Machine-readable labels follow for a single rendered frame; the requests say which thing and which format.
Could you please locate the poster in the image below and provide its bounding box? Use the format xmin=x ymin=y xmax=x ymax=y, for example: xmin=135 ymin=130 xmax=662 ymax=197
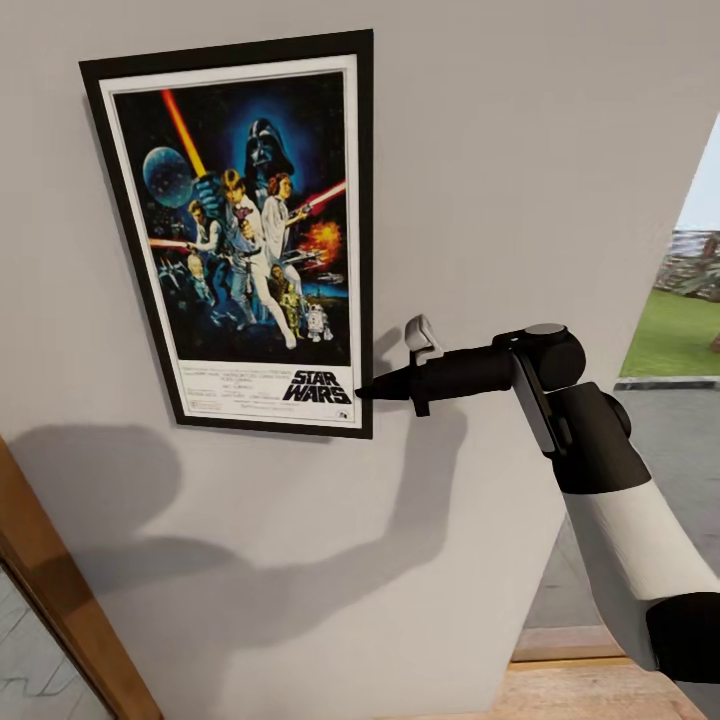
xmin=79 ymin=29 xmax=374 ymax=440

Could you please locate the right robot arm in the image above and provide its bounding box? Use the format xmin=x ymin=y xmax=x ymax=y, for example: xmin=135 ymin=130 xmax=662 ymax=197
xmin=356 ymin=314 xmax=720 ymax=720

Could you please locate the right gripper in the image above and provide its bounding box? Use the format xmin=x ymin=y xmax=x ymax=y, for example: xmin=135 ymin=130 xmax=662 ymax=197
xmin=356 ymin=349 xmax=478 ymax=417

